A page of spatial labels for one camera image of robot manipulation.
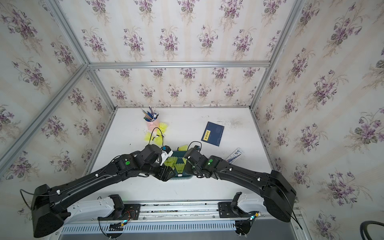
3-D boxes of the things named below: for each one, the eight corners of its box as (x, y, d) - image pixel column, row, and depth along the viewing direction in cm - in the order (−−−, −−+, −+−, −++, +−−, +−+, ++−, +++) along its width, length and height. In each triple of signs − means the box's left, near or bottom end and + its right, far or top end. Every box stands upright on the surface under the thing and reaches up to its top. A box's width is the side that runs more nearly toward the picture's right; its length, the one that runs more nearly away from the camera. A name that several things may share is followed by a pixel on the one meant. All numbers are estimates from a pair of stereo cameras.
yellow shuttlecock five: (144, 142, 101) (143, 139, 98) (146, 133, 105) (145, 131, 103) (155, 142, 101) (154, 139, 98) (157, 133, 105) (156, 131, 103)
